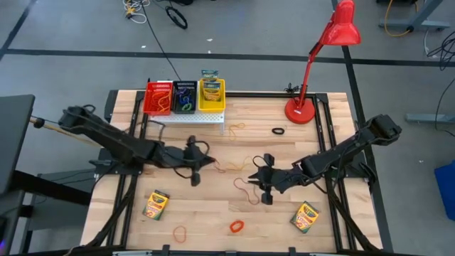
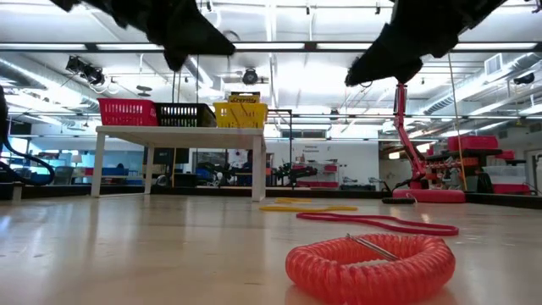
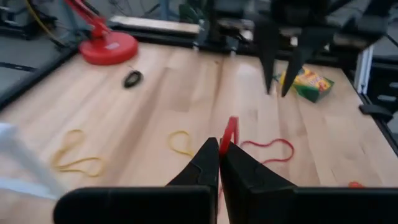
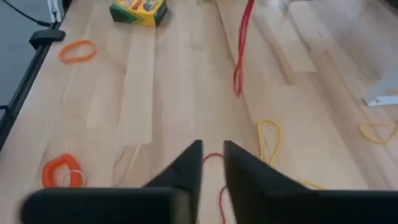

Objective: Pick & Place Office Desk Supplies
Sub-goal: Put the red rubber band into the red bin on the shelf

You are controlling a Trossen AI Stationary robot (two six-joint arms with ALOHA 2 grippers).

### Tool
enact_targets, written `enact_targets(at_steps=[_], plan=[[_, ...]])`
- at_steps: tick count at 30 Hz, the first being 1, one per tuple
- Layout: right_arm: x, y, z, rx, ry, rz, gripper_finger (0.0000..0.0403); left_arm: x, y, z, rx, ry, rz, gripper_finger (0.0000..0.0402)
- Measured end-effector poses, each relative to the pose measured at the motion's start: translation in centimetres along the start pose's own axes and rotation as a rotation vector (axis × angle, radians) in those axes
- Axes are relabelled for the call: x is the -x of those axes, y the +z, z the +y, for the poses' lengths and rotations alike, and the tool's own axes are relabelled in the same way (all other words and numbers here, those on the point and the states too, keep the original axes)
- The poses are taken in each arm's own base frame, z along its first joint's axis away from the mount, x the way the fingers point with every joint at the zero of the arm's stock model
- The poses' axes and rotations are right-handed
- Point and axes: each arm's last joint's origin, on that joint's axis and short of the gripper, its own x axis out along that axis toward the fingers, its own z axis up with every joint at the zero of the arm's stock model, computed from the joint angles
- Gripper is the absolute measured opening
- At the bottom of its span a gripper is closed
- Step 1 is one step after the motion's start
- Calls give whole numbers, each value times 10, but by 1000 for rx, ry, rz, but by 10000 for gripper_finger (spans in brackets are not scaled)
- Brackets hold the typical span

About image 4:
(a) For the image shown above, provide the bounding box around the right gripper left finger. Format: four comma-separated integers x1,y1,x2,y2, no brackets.
20,140,203,224

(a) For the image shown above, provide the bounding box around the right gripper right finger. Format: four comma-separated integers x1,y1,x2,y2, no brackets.
223,140,398,224

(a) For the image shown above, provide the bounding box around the red rubber band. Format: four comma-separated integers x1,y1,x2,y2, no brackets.
202,151,229,224
232,0,256,98

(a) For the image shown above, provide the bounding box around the yellow rubber band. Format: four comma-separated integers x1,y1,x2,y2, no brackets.
256,118,327,191
359,120,398,145

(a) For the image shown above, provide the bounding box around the orange coil wristband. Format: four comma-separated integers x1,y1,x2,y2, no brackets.
41,152,87,189

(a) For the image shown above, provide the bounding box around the white perforated metal shelf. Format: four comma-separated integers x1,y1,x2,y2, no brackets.
362,70,398,107

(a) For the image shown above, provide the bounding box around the orange rubber band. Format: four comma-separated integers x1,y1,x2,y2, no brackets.
58,39,98,65

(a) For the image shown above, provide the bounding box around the yellow green crayon box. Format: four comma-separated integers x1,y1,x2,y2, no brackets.
108,0,169,28

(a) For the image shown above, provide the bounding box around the thin black cable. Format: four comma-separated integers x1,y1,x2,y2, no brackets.
0,0,52,27

